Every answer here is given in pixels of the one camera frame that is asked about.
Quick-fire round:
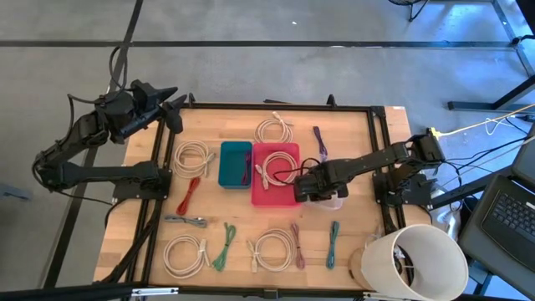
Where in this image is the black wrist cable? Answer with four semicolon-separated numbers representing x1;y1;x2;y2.
271;157;323;186
66;44;129;105

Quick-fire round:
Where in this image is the green braided USB cable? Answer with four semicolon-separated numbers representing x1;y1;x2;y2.
211;222;237;273

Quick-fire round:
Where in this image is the black aluminium table frame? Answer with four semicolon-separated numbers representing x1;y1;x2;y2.
94;92;409;301

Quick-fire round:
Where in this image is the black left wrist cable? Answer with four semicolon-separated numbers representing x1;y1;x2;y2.
66;44;129;105

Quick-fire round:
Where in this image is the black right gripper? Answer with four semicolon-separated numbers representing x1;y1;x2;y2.
293;160;350;205

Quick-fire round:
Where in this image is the dark grey laptop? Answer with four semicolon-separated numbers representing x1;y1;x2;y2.
457;125;535;300

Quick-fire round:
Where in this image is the white plastic bag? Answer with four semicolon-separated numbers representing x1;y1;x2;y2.
429;187;461;247

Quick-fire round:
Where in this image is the large cream lamp shade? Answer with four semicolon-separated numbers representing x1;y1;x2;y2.
360;223;470;301

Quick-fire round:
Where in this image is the pink plastic bin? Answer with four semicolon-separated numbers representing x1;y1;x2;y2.
250;141;302;209

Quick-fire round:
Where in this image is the black metal crossbar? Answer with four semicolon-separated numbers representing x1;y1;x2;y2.
430;165;517;210

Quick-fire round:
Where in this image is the round wooden lamp base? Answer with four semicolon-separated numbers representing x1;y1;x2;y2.
348;246;377;292

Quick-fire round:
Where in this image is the flat grey-blue bracket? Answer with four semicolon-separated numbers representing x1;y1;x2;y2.
0;182;33;202

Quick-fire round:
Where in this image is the red cable tie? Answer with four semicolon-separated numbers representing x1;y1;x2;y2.
176;176;201;217

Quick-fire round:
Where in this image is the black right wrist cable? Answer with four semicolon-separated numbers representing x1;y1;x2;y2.
271;157;323;186

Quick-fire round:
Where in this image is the purple cable tie top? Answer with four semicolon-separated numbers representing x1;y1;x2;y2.
312;125;329;163

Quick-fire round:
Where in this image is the yellow extension cord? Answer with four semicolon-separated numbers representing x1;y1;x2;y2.
438;103;535;137

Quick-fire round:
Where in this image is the black metal floor stand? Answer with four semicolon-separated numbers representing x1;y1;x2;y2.
446;74;535;112

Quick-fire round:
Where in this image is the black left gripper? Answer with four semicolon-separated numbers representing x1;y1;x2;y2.
95;79;188;144

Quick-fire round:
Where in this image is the clear plastic bin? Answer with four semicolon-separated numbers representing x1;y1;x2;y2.
301;191;347;212

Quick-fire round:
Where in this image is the silver metal bracket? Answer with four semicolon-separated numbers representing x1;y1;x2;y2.
130;286;180;298

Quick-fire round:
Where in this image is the cream braided USB cable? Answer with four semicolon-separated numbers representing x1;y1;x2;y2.
254;150;300;190
246;228;296;274
162;234;211;280
172;140;217;180
253;110;294;145

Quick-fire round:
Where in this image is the teal plastic bin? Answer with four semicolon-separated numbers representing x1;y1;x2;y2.
217;140;254;189

